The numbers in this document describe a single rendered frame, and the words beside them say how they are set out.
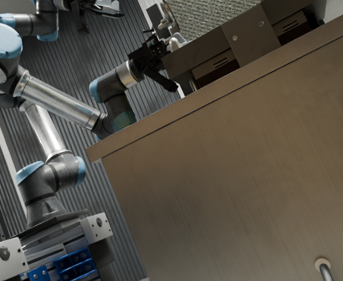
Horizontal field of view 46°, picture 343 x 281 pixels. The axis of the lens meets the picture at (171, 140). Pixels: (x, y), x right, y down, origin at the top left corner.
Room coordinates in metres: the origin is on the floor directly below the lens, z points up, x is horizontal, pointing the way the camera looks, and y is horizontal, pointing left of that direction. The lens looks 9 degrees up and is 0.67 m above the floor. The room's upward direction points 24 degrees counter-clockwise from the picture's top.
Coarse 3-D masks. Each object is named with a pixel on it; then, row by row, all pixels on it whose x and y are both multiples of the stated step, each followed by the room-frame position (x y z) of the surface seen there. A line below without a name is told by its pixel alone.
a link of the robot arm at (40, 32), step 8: (32, 16) 1.30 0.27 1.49; (40, 16) 1.32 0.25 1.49; (48, 16) 1.33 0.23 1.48; (56, 16) 1.35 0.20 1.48; (40, 24) 1.32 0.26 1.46; (48, 24) 1.34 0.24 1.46; (56, 24) 1.36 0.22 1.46; (32, 32) 1.32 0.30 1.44; (40, 32) 1.34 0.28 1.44; (48, 32) 1.36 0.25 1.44; (56, 32) 1.38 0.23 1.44; (48, 40) 1.37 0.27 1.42
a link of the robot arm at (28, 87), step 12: (24, 72) 1.17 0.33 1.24; (0, 84) 1.14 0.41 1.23; (12, 84) 1.16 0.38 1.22; (24, 84) 1.17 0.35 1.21; (36, 84) 1.19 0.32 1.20; (24, 96) 1.20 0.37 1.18; (36, 96) 1.20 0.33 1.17; (48, 96) 1.20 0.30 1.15; (60, 96) 1.22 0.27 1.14; (48, 108) 1.23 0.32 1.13; (60, 108) 1.22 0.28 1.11; (72, 108) 1.23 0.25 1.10; (84, 108) 1.25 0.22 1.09; (72, 120) 1.26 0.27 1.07; (84, 120) 1.26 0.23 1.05; (96, 120) 1.27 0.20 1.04; (96, 132) 1.29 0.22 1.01; (108, 132) 1.26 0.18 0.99
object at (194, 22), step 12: (204, 0) 1.10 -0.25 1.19; (216, 0) 1.09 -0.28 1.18; (228, 0) 1.09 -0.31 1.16; (240, 0) 1.08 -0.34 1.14; (252, 0) 1.07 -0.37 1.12; (180, 12) 1.12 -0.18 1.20; (192, 12) 1.12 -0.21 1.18; (204, 12) 1.11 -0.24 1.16; (216, 12) 1.10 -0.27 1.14; (228, 12) 1.09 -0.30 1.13; (240, 12) 1.08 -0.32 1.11; (180, 24) 1.13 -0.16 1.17; (192, 24) 1.12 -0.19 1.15; (204, 24) 1.11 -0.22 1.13; (216, 24) 1.10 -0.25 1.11; (192, 36) 1.12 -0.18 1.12
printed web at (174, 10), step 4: (168, 0) 1.13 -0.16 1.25; (172, 0) 1.13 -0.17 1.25; (176, 0) 1.12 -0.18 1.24; (180, 0) 1.12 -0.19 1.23; (184, 0) 1.12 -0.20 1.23; (188, 0) 1.11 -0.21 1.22; (192, 0) 1.11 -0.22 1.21; (196, 0) 1.11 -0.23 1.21; (172, 4) 1.13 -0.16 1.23; (176, 4) 1.13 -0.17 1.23; (180, 4) 1.12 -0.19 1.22; (184, 4) 1.12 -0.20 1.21; (188, 4) 1.12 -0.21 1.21; (172, 8) 1.13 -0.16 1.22; (176, 8) 1.13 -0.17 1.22; (180, 8) 1.12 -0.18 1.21; (176, 12) 1.13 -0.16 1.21
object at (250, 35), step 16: (240, 16) 0.88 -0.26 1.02; (256, 16) 0.87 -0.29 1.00; (224, 32) 0.89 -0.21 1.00; (240, 32) 0.88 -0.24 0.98; (256, 32) 0.87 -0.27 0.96; (272, 32) 0.86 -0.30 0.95; (240, 48) 0.88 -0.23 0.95; (256, 48) 0.88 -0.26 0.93; (272, 48) 0.87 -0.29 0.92; (240, 64) 0.89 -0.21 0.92
